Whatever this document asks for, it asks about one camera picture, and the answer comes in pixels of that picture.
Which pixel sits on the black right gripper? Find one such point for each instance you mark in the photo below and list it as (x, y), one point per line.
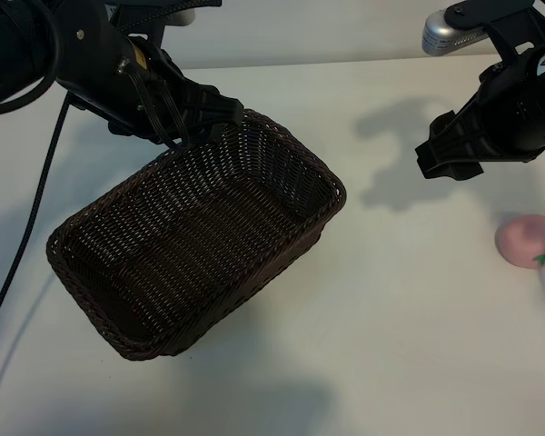
(522, 109)

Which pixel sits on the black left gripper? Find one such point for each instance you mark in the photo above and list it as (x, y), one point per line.
(113, 86)

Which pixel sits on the pink peach with green leaf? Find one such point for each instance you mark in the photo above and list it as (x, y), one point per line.
(524, 238)

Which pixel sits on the dark brown wicker basket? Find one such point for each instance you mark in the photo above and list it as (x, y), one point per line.
(200, 236)

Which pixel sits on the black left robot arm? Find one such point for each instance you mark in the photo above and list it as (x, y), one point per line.
(13, 50)

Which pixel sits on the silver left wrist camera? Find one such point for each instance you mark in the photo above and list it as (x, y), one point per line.
(179, 18)

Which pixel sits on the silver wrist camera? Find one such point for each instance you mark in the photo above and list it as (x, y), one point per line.
(440, 34)
(179, 18)

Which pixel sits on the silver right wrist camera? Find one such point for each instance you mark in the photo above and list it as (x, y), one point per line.
(440, 34)

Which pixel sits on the black left camera bracket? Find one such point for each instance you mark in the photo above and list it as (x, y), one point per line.
(118, 13)

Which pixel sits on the black camera bracket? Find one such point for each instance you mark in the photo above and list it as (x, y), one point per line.
(481, 11)
(118, 13)

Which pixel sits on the black right camera bracket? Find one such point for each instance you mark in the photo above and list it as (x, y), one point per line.
(481, 11)

